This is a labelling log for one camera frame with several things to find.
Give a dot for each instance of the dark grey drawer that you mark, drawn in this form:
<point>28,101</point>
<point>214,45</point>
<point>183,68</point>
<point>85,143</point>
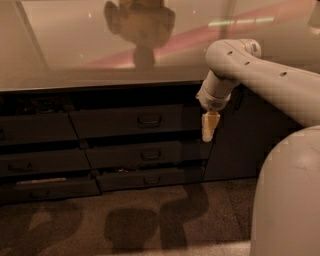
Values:
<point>39,128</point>
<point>48,189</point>
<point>150,178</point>
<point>43,162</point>
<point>134,155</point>
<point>136,120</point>

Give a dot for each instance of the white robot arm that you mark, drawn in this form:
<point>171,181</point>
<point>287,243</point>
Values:
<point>286,210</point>

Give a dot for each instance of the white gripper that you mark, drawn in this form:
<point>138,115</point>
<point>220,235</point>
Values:
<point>213,101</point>

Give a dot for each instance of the dark grey cabinet door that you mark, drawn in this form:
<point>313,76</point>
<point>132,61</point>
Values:
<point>248,130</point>

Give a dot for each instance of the dark counter cabinet frame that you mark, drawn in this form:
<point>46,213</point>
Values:
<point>34,102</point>

